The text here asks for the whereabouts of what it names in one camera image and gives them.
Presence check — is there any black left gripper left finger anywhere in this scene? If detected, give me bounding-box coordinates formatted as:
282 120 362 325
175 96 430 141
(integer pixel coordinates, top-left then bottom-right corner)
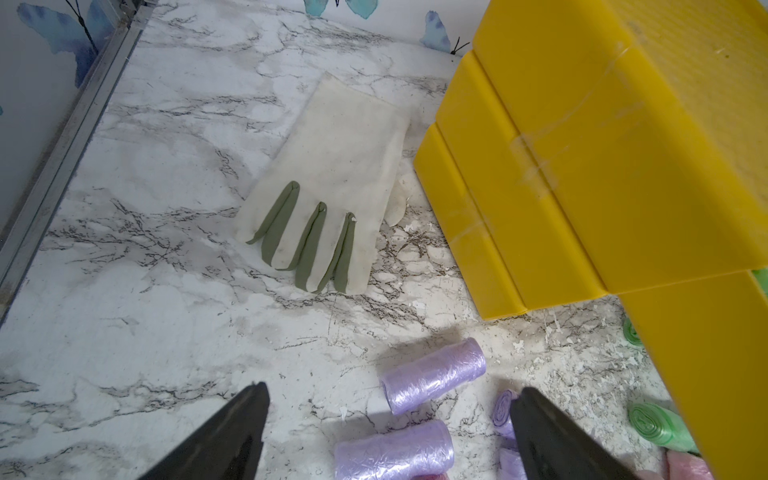
142 382 270 479

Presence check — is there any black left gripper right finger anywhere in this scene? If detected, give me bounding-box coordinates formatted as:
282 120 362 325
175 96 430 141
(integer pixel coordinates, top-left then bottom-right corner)
509 387 637 480

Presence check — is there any green roll top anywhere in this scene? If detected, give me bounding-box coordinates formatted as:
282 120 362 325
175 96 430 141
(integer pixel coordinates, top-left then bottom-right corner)
622 317 644 348

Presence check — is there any green roll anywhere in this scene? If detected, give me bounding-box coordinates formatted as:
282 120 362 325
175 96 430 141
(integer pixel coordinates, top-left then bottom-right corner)
628 402 699 454
622 317 644 348

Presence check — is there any yellow three-drawer box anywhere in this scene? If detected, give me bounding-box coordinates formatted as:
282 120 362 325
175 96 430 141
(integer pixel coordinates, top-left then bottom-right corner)
414 1 767 479

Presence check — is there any purple roll upright centre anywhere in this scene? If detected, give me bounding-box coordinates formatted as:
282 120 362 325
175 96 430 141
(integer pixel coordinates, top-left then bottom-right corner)
498 448 527 480

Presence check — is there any purple roll angled centre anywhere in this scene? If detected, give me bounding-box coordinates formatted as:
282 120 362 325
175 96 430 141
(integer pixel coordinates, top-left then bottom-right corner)
491 389 519 449

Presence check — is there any green roll lower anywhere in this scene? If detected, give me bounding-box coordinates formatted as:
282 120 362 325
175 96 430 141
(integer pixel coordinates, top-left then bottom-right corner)
628 402 699 454

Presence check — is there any pink roll right upright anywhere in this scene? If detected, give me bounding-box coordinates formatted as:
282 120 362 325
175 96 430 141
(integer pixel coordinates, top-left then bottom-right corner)
666 450 714 480

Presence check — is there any purple roll upper left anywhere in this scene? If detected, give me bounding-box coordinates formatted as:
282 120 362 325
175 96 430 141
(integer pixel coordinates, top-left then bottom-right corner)
380 338 487 415

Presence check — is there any beige green work glove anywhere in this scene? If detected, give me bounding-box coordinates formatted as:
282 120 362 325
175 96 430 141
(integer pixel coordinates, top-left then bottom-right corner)
234 74 410 295

